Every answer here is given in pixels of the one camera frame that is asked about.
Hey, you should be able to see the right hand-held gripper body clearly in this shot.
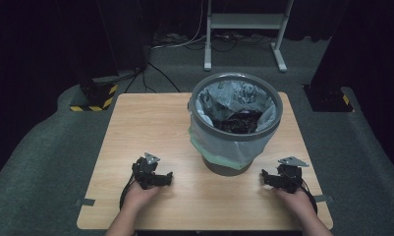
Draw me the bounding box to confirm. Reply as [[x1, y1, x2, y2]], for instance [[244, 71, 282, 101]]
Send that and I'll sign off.
[[275, 155, 310, 194]]

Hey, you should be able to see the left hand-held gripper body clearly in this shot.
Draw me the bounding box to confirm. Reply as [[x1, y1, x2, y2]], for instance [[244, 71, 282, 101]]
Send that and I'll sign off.
[[131, 151, 161, 191]]

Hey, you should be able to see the grey ribbed trash bin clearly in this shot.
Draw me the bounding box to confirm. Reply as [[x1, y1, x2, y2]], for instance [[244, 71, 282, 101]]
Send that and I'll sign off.
[[202, 156, 253, 177]]

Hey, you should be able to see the grey trash bin with bag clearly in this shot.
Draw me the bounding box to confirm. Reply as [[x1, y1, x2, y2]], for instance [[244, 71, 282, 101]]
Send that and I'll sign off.
[[188, 80, 278, 171]]

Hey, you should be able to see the person's right hand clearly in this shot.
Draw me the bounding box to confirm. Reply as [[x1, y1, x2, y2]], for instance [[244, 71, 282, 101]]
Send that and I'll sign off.
[[273, 188, 316, 218]]

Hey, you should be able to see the person's left hand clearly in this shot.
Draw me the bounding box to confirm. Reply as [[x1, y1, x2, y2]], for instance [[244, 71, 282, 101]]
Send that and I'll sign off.
[[122, 182, 162, 213]]

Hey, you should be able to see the grey tape piece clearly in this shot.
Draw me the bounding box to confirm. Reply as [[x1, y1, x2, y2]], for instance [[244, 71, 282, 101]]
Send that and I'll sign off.
[[313, 194, 336, 204], [75, 198, 96, 207]]

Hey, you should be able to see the dark waste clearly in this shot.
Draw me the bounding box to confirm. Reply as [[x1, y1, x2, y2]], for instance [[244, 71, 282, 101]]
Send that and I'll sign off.
[[212, 110, 263, 135]]

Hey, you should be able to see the white metal stand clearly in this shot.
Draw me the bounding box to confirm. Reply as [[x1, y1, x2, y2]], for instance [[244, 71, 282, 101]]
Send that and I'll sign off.
[[203, 0, 296, 73]]

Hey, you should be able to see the right hand-held gripper black cable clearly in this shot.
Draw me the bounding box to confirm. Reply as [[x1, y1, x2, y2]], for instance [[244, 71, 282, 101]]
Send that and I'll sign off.
[[301, 186, 318, 214]]

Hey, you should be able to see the hand-held gripper black cable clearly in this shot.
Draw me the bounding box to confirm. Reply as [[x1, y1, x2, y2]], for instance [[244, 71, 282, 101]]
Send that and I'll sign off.
[[119, 173, 137, 210], [301, 186, 318, 214]]

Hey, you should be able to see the left hand-held gripper black cable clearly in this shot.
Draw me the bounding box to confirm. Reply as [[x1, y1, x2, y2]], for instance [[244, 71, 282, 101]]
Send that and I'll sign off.
[[119, 173, 137, 210]]

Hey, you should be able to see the black floor cable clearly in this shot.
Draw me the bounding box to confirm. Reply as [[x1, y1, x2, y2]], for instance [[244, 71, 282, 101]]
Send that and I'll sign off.
[[124, 61, 181, 93]]

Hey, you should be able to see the white floor cable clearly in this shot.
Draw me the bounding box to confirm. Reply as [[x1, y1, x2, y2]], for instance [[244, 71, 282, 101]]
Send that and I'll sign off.
[[150, 0, 208, 51]]

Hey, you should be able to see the floor cable bundle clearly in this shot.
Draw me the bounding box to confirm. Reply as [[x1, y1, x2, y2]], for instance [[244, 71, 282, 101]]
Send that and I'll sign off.
[[151, 30, 275, 53]]

